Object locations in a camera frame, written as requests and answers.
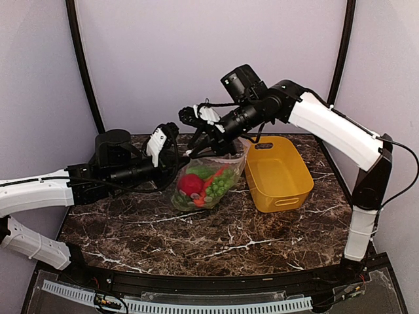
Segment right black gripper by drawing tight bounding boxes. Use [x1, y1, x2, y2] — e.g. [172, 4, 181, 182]
[187, 96, 264, 158]

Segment red toy tomato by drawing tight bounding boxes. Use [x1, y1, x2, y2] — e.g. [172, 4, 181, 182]
[177, 174, 204, 196]

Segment green toy cucumber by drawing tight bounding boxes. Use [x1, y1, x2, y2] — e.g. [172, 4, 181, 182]
[185, 166, 215, 181]

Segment clear zip top bag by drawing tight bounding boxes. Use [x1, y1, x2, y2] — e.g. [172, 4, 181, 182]
[171, 138, 251, 212]

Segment red toy chili pepper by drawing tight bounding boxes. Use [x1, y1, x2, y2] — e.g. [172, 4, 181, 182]
[193, 166, 227, 207]

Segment green toy grapes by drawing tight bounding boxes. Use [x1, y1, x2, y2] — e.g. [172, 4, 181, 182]
[206, 175, 234, 198]

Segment yellow plastic basket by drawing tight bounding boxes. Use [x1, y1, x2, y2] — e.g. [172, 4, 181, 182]
[245, 136, 314, 213]

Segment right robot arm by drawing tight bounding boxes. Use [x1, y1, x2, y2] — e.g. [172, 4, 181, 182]
[179, 64, 397, 284]

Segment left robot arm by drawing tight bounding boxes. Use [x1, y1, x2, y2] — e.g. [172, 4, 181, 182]
[1, 122, 181, 285]

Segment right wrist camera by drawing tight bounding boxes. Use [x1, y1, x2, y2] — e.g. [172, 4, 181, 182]
[178, 103, 225, 133]

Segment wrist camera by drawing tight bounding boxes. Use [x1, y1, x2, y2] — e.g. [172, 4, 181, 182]
[178, 103, 225, 133]
[145, 122, 179, 167]

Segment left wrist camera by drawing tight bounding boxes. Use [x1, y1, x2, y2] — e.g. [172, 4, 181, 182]
[145, 122, 179, 167]

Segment white slotted cable duct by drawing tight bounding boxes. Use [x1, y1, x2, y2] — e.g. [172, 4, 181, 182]
[42, 280, 313, 313]

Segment left black frame post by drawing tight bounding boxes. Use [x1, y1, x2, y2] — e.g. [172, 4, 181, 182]
[65, 0, 105, 134]

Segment black frame post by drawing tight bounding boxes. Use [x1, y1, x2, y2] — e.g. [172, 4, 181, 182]
[65, 0, 105, 134]
[327, 0, 356, 105]

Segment right black frame post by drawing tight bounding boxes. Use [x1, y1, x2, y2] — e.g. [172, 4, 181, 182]
[327, 0, 356, 105]

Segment black front rail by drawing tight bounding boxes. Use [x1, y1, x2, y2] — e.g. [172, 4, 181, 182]
[32, 254, 393, 298]

